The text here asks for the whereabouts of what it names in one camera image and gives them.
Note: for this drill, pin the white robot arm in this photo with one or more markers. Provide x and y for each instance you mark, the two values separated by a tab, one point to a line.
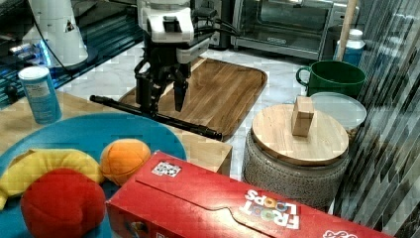
170	22

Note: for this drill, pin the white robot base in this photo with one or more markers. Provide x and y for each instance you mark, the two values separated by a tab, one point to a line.
55	33

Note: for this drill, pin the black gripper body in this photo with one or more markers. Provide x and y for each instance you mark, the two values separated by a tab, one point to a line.
160	66

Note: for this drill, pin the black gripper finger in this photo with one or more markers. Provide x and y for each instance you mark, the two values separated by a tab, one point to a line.
148	93
180	86

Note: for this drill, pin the wooden cutting board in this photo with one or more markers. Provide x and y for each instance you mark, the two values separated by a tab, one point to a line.
219	95

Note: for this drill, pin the grey ceramic jar wooden lid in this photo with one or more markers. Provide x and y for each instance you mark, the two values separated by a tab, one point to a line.
296	151

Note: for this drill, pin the green mug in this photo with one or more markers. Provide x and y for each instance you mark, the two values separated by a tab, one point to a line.
331	76

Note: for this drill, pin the blue shaker can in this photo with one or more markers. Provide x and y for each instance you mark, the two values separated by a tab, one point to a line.
40	92

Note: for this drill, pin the wooden rolling pin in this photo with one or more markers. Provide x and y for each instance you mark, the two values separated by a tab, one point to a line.
349	15

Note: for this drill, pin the red Froot Loops cereal box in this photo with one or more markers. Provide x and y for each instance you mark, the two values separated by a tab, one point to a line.
171	198

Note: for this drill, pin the silver toaster oven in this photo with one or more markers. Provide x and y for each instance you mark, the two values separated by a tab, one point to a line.
297	28

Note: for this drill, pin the teal plate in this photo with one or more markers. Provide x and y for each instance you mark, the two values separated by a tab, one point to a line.
89	134

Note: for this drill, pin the orange plush fruit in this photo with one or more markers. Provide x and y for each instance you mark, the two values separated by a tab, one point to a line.
122	158

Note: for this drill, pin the red plush apple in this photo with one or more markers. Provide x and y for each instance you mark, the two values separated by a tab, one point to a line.
63	203

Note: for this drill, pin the blue white bottle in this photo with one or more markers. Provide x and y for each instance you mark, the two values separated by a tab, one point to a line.
354	47

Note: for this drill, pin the yellow plush banana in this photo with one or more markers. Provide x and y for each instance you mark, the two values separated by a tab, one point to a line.
31	165

